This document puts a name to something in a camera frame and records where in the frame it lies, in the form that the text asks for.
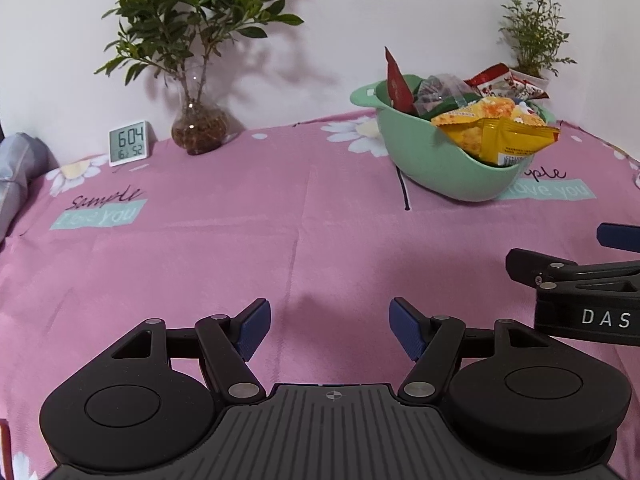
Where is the yellow green snack bag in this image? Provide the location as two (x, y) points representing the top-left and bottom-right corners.
(431, 96), (560, 167)

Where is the red white patterned snack bag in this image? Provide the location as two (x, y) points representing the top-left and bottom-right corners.
(464, 63), (549, 101)

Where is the long red snack pack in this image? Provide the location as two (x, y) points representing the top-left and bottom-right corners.
(385, 49), (414, 115)

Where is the green plastic bowl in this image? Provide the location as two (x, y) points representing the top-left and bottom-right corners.
(350, 75), (537, 203)

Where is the white digital clock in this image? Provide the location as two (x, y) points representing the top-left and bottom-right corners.
(108, 120), (150, 167)

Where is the thin-leaf plant in glass jar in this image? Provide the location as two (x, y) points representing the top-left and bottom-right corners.
(499, 0), (577, 86)

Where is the blue grey folded cloth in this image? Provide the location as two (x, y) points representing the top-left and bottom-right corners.
(1, 132), (53, 243)

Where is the broadleaf plant in glass vase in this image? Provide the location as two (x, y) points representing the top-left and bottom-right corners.
(98, 0), (303, 156)

